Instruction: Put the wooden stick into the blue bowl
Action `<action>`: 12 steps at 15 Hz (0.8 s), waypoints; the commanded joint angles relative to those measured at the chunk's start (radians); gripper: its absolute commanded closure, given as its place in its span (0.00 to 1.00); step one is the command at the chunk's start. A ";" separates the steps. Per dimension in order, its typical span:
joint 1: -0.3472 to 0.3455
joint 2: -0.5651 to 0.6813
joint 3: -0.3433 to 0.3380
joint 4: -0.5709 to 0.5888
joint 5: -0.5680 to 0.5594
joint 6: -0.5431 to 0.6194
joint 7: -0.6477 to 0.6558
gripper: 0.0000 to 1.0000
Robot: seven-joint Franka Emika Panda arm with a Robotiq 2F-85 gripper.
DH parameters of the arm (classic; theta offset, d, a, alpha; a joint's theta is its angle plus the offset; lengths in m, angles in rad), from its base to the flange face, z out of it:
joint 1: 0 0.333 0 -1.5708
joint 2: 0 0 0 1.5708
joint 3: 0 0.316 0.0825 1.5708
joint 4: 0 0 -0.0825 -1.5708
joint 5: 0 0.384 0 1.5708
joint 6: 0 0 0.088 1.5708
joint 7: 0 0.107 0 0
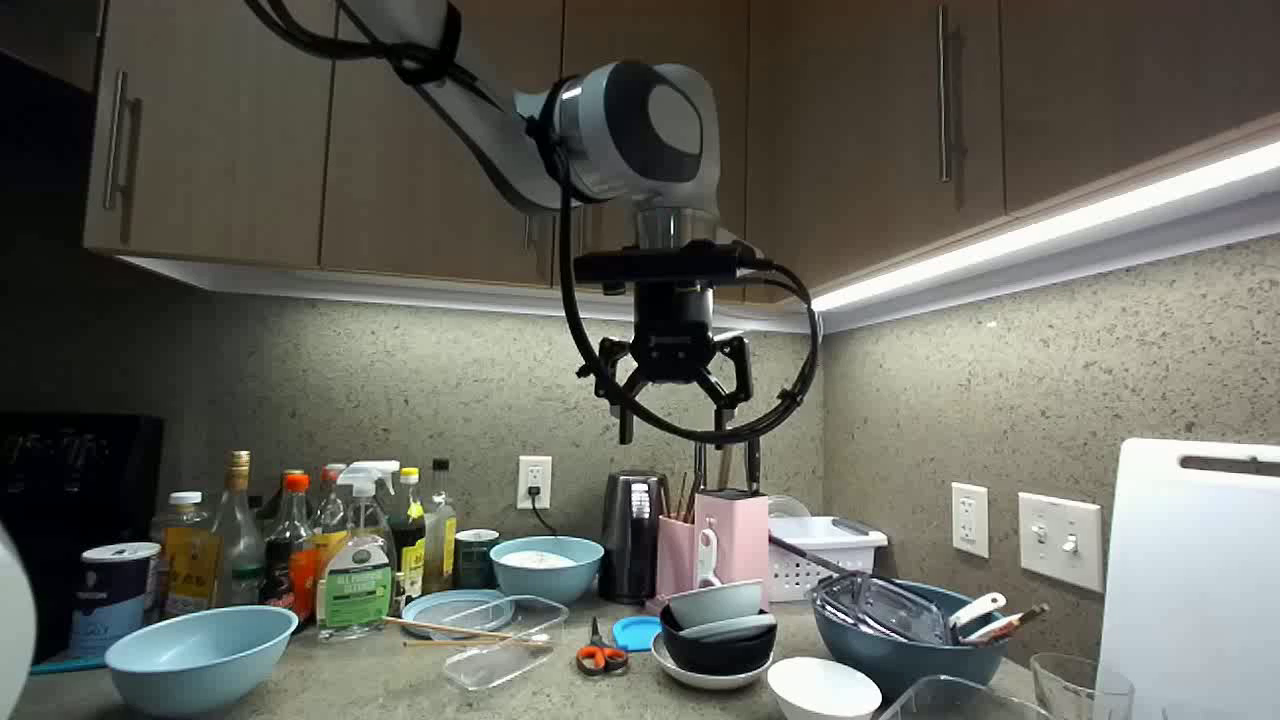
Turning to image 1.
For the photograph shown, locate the red orange small tool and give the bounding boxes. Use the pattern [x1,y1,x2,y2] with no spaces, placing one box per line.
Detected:
[576,625,627,676]

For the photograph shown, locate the blue bowl with white content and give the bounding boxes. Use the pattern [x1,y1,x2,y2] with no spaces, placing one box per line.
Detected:
[488,535,604,603]

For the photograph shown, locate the green jar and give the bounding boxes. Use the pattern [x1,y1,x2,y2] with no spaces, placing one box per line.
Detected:
[457,528,498,587]

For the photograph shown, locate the dark yellow cap bottle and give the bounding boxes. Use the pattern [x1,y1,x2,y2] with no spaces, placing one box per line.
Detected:
[393,466,423,598]

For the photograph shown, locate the pink knife block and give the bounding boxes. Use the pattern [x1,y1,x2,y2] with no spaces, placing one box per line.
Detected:
[655,493,766,599]

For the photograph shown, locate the white spray bottle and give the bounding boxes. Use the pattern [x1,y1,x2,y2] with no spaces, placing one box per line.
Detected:
[316,467,393,640]

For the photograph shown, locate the orange cap bottle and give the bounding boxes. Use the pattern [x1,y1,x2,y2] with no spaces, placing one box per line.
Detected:
[263,467,325,620]

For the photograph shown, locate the small white bowl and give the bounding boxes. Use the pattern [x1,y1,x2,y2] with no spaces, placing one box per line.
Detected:
[766,655,881,720]

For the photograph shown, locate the dark blue utensil bowl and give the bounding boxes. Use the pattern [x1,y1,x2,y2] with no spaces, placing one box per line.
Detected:
[807,571,998,701]

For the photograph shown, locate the stacked dark bowls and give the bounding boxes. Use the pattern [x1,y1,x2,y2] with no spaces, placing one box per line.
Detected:
[661,583,777,676]

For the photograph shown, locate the under cabinet light strip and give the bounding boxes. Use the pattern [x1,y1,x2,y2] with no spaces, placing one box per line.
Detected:
[810,139,1280,315]

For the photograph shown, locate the clear glass cup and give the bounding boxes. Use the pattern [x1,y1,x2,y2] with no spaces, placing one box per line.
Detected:
[1033,652,1136,720]

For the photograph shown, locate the black kettle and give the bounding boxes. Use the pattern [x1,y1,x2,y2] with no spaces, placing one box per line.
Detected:
[598,474,668,603]

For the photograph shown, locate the white blue canister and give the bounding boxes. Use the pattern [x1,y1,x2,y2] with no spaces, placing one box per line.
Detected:
[73,539,161,655]

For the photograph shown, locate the black microwave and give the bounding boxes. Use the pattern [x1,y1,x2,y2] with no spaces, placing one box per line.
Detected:
[0,412,162,661]

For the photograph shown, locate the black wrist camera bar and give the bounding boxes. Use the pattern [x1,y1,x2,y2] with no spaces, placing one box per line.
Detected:
[573,240,758,284]

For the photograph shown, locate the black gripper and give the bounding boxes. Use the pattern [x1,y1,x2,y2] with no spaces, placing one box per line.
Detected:
[590,284,751,445]

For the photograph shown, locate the wooden stick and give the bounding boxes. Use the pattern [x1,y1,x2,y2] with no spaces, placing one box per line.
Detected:
[398,625,550,649]

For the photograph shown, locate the tall glass oil bottle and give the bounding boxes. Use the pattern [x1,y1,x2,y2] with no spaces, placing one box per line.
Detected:
[217,447,263,603]

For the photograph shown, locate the small blue lid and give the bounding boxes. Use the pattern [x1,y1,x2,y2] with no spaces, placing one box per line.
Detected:
[612,617,661,652]

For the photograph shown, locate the yellow liquid bottle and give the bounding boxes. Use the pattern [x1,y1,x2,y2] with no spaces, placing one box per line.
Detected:
[150,490,221,617]

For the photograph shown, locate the white small switch plate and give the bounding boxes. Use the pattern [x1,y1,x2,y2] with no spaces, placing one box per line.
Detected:
[952,483,989,555]

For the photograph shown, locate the white plastic basket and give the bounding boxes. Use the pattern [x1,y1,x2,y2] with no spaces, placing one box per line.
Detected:
[766,516,887,599]

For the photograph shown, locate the light blue plate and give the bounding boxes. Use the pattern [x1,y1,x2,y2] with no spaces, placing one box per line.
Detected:
[398,587,515,634]

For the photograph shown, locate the white wall outlet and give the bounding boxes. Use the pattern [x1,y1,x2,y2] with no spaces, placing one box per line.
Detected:
[515,457,550,510]

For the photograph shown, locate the large light blue bowl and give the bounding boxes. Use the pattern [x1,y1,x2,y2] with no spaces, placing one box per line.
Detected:
[105,603,297,715]

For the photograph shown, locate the clear glass bowl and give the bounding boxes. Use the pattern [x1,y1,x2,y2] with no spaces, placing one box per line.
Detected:
[881,676,1048,720]

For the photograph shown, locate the white light switch plate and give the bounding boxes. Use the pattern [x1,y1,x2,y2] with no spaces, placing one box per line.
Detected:
[1019,493,1103,591]

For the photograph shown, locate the white plate under bowls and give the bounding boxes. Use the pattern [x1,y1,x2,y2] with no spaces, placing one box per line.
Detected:
[652,635,777,691]

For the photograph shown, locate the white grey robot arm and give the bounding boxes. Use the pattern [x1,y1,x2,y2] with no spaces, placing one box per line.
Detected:
[339,0,765,445]

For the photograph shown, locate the white cutting board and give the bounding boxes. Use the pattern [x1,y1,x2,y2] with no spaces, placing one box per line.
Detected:
[1101,438,1280,720]

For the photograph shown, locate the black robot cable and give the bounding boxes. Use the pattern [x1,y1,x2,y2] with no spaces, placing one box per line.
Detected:
[238,0,823,447]

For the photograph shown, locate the clear glass container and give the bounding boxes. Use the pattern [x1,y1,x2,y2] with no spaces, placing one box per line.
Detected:
[444,598,569,691]

